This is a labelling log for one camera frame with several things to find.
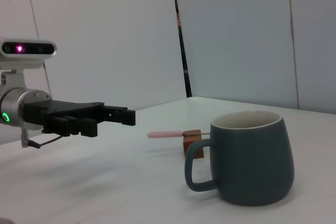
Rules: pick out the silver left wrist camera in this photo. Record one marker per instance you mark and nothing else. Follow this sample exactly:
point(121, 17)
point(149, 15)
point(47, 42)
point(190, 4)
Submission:
point(29, 49)

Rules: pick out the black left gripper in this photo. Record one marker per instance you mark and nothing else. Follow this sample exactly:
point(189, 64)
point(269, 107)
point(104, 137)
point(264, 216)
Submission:
point(63, 108)

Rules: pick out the dark brown wooden block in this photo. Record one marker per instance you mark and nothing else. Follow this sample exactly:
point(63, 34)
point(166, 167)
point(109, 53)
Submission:
point(190, 142)

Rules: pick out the dark grey ceramic mug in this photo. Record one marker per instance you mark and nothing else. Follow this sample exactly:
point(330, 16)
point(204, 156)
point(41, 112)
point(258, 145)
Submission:
point(252, 161)

